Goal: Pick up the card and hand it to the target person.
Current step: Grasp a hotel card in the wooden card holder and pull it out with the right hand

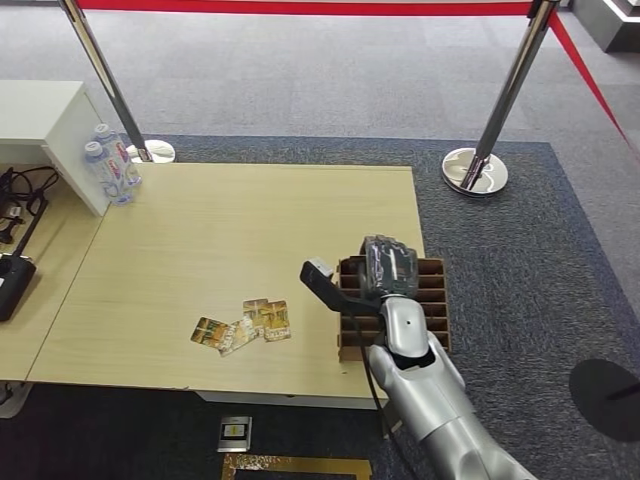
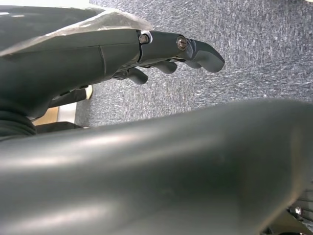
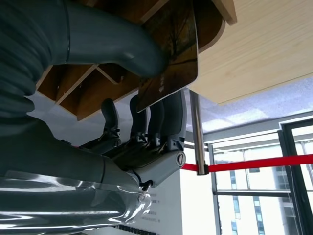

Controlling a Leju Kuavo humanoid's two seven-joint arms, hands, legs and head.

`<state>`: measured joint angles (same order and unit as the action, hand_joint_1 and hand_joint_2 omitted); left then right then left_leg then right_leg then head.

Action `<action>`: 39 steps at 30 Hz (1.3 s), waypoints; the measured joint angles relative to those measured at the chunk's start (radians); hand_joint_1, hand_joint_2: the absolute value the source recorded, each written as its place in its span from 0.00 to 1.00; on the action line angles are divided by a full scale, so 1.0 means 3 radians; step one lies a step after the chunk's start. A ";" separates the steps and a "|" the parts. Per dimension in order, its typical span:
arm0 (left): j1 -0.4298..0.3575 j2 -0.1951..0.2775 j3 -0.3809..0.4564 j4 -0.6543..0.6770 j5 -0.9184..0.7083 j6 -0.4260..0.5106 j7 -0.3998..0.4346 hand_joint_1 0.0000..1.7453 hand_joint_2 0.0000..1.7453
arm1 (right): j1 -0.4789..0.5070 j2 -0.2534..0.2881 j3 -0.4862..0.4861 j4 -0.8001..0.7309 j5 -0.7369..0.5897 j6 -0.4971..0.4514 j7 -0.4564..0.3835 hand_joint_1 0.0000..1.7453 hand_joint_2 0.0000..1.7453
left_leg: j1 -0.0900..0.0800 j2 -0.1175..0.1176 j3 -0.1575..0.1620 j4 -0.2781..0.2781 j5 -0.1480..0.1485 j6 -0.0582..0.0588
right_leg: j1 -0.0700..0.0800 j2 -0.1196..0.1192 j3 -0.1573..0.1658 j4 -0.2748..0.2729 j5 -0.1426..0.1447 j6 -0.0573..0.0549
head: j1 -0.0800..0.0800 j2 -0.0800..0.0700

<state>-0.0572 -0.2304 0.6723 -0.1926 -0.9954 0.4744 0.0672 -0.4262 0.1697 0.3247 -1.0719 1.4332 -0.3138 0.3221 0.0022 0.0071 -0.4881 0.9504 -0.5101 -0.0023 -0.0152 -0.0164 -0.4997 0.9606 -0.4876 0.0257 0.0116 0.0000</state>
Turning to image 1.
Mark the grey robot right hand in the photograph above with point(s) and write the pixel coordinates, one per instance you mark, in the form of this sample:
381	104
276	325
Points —
392	268

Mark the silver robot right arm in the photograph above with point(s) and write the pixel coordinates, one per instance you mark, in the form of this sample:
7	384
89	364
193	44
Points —
430	397

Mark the brown slotted card holder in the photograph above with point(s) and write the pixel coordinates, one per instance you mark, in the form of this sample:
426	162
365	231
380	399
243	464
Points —
435	298

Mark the pale gold card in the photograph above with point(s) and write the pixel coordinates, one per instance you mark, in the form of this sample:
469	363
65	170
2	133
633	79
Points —
238	338

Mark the green and gold card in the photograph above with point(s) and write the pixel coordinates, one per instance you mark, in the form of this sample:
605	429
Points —
207	331

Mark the dark grey rug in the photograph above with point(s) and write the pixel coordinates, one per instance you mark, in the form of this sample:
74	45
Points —
540	278

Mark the silver floor socket box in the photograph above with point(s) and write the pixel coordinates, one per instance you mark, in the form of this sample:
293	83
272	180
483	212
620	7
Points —
235	434

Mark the red barrier belt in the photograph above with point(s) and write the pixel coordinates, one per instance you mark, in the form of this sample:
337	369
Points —
583	69
300	7

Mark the black round base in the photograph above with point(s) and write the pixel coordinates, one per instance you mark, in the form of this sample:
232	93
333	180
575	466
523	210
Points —
602	401

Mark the clear water bottle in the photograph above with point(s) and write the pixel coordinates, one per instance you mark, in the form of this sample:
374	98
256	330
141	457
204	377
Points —
107	173
125	156

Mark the grey platform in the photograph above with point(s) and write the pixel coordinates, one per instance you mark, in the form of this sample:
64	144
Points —
607	23

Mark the white shelf box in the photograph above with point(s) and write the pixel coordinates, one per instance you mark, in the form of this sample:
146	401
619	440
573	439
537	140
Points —
45	112

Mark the black desk device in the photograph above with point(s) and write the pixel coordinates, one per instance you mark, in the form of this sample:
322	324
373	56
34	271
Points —
13	285

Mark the white table foot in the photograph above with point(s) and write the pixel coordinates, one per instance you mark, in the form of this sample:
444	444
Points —
15	401

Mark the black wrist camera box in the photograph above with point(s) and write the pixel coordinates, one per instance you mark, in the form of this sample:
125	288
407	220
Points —
330	291

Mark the white table frame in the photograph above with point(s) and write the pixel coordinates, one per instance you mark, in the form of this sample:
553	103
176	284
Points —
290	401

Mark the gold floor frame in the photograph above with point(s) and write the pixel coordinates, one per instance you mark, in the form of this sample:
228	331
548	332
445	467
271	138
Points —
300	465

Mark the chrome stanchion post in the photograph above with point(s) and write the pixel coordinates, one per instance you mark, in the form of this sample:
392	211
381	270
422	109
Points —
507	93
107	76

